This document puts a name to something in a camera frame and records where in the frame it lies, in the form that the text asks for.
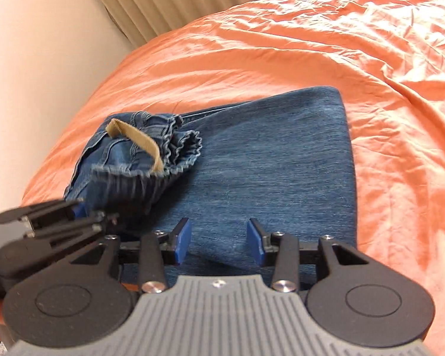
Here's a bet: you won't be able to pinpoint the blue denim pants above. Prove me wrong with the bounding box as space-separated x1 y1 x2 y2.
63 86 358 294

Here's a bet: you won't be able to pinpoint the orange bed sheet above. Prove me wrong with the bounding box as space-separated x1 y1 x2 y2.
0 0 445 356

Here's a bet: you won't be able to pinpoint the wide beige curtain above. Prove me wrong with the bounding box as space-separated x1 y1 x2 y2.
78 0 298 50

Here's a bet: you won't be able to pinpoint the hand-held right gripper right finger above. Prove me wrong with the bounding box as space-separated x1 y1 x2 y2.
246 218 372 294

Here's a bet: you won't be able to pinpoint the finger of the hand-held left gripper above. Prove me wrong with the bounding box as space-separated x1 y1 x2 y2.
0 198 87 227
22 211 120 250

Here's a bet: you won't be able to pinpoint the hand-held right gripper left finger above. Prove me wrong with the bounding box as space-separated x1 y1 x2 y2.
65 217 193 294

